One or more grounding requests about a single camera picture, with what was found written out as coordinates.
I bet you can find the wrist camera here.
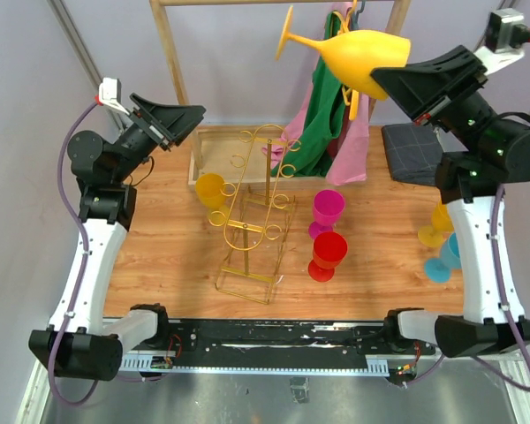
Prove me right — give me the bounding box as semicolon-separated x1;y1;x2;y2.
95;77;129;116
474;8;530;76

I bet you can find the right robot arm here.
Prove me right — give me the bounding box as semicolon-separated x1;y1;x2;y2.
372;46;530;358

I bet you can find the magenta wine glass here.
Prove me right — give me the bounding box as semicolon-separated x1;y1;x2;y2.
308;189;345;239

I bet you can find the red wine glass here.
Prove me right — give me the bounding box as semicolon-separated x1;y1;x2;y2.
307;231;348;283

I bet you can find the blue wine glass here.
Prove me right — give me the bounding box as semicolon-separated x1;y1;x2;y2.
424;233;461;284

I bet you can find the green garment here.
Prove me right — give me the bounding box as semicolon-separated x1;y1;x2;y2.
269;11;359;178

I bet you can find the pink garment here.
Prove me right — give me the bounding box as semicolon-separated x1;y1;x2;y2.
261;0;371;186

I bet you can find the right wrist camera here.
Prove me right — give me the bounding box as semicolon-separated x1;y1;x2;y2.
474;8;530;76

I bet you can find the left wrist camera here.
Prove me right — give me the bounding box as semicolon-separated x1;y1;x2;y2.
95;77;129;116

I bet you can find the yellow clothes hanger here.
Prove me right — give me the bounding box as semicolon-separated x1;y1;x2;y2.
331;1;360;120

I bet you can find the gold wire wine glass rack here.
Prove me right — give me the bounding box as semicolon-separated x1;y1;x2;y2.
210;124;300;305

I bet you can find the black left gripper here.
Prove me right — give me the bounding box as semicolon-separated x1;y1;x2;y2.
112;94;206;184

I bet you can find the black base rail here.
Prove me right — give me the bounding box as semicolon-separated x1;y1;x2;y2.
120;319;435;377

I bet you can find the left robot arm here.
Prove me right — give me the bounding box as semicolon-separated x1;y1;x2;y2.
28;94;206;382

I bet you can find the dark grey folded cloth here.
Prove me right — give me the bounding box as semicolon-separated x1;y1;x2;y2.
381;124;443;186

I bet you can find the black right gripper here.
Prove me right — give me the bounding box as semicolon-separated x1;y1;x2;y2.
367;45;499;156

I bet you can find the wooden clothes rack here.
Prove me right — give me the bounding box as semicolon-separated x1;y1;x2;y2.
149;1;411;190

